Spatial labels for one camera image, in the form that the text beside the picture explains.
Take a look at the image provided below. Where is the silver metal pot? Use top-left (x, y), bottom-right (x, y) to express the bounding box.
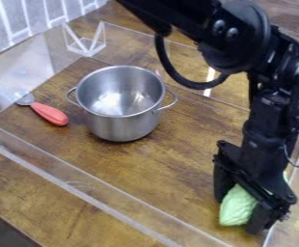
top-left (66, 66), bottom-right (178, 142)

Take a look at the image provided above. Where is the red handled spatula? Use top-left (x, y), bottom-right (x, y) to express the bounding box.
top-left (16, 93), bottom-right (68, 126)

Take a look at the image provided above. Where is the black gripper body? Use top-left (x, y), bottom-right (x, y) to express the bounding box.
top-left (214, 96), bottom-right (297, 214)

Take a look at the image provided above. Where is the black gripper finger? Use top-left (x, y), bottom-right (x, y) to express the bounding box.
top-left (246, 203), bottom-right (286, 234)
top-left (214, 166), bottom-right (237, 202)

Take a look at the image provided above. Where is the clear acrylic triangle bracket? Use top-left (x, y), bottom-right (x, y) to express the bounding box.
top-left (62, 22), bottom-right (106, 57)

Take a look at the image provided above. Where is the black cable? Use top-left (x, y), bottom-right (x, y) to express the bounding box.
top-left (154, 33), bottom-right (231, 91)

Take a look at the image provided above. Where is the green bitter gourd toy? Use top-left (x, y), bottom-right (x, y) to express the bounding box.
top-left (218, 172), bottom-right (291, 227)

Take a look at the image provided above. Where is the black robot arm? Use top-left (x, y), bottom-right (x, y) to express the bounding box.
top-left (118, 0), bottom-right (299, 234)

